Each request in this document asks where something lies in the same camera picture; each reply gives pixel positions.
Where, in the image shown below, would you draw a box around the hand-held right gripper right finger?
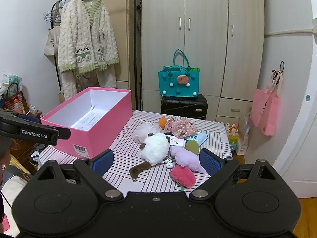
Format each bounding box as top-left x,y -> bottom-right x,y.
189,148 -> 284,201

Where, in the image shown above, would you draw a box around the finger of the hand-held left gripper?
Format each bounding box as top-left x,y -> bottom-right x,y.
10,113 -> 42,125
56,127 -> 71,140

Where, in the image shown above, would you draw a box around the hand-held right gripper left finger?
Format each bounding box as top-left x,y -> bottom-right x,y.
32,148 -> 124,202

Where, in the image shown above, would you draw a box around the green oval pad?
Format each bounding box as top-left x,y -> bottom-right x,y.
185,140 -> 200,155

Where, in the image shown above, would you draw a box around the purple plush toy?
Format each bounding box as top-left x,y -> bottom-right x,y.
170,146 -> 207,174

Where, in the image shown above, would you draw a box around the blue wet wipes pack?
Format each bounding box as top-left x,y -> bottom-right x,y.
184,131 -> 209,145

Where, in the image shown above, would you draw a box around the red pink plush toy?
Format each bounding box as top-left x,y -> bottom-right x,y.
170,166 -> 197,191

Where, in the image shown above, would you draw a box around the pink cardboard box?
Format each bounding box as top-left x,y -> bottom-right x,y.
40,87 -> 132,158

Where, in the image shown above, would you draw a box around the white wet wipes pack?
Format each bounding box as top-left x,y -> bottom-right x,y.
166,135 -> 186,148

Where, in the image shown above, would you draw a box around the pink floral cloth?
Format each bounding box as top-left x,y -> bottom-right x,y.
164,116 -> 198,139

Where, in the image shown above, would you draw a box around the white brown plush toy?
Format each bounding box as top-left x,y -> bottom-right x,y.
129,132 -> 171,182

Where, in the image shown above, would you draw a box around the person's left hand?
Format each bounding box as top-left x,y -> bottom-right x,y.
0,151 -> 11,173

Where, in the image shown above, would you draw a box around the wooden nightstand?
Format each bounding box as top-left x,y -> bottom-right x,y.
10,111 -> 43,174

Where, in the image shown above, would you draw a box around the striped bed sheet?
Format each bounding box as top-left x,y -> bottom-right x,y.
37,109 -> 233,194

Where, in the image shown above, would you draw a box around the brown woven basket bag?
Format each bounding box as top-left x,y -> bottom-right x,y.
4,83 -> 26,112

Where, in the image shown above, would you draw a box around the yellow green gift bag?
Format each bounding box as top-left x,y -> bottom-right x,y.
224,123 -> 239,152

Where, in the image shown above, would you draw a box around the white plastic bag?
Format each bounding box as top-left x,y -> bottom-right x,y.
238,115 -> 252,155

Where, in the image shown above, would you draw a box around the clear plastic bag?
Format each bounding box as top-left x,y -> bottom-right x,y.
2,72 -> 23,92

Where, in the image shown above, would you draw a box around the black suitcase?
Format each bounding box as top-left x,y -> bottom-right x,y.
161,94 -> 208,120

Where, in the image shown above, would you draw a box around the white grey cloth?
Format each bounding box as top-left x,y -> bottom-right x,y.
0,166 -> 31,237

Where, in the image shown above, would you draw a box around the white fuzzy pants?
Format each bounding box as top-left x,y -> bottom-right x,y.
61,64 -> 117,101

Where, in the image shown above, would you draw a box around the pink shopping bag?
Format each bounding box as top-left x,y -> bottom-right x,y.
250,71 -> 283,136

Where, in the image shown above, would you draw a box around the beige canvas tote bag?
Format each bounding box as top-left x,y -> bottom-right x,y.
44,1 -> 62,57

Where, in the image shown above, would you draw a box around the teal felt tote bag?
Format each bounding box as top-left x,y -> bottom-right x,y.
158,50 -> 200,97

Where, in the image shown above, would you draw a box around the white door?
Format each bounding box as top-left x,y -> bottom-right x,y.
272,114 -> 317,199

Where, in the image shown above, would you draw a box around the white green fuzzy jacket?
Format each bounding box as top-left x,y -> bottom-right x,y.
57,0 -> 120,73

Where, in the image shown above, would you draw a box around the beige wardrobe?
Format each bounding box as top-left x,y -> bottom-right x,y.
74,0 -> 265,123

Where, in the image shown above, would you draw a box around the blue wire hangers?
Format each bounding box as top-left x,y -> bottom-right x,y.
43,7 -> 61,26

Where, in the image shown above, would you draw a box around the black hair ties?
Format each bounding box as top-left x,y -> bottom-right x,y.
271,61 -> 285,85

